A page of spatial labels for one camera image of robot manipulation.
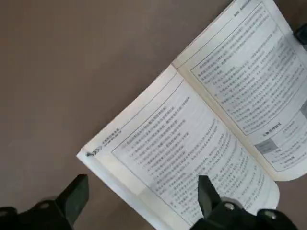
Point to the white and blue paperback book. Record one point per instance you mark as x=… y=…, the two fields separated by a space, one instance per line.
x=168 y=119

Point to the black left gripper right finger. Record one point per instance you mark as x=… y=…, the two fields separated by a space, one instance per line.
x=211 y=210

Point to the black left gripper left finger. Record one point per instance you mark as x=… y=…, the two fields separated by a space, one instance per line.
x=72 y=203

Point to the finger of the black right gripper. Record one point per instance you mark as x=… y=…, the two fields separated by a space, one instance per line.
x=302 y=34

